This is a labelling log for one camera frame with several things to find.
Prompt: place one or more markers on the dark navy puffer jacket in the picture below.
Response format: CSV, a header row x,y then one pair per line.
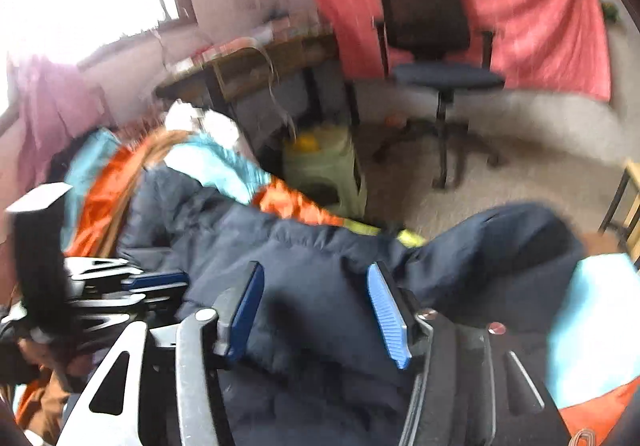
x,y
316,370

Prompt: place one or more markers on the green plastic stool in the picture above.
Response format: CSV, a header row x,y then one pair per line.
x,y
322,164

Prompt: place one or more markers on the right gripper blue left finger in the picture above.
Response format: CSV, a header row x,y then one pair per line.
x,y
236,310

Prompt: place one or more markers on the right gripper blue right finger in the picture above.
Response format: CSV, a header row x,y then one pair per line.
x,y
394,313

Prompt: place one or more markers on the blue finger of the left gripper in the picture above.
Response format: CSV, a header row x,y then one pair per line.
x,y
154,280

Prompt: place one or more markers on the black office chair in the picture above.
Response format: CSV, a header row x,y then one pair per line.
x,y
430,44

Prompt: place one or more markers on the orange teal brown bedsheet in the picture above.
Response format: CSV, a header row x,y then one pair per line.
x,y
159,382

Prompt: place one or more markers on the small wooden side table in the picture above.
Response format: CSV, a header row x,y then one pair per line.
x,y
622,217

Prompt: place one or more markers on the wooden desk with shelves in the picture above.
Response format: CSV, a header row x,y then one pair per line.
x,y
232,77

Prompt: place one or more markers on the pink checked wall cloth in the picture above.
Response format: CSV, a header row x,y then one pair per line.
x,y
500,6

